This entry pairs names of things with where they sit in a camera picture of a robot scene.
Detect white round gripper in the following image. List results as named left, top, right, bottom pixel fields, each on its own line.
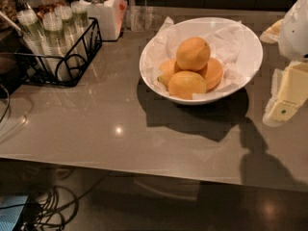
left=260, top=0, right=308, bottom=127

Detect orange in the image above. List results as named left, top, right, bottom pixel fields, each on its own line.
left=198, top=58, right=223, bottom=90
left=167, top=71, right=207, bottom=100
left=176, top=37, right=211, bottom=71
left=158, top=59, right=181, bottom=87

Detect white paper bowl liner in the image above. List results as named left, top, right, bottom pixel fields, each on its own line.
left=141, top=16, right=248, bottom=101

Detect white ceramic bowl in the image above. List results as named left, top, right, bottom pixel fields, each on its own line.
left=139, top=16, right=264, bottom=106

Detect clear acrylic holder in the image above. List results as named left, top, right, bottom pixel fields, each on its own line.
left=124, top=6, right=161, bottom=32

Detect white lidded jar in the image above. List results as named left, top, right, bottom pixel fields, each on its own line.
left=81, top=0, right=127, bottom=41

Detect clear plastic cup stack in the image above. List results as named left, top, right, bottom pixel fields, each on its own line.
left=70, top=1, right=89, bottom=60
left=42, top=13, right=69, bottom=82
left=17, top=9, right=51, bottom=72
left=55, top=6, right=84, bottom=71

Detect blue grey box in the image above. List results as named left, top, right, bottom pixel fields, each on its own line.
left=0, top=195, right=28, bottom=231

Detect black wire basket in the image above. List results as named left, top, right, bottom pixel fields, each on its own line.
left=14, top=17, right=102, bottom=87

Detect black floor cables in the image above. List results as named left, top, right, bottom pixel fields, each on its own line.
left=18, top=167, right=107, bottom=231

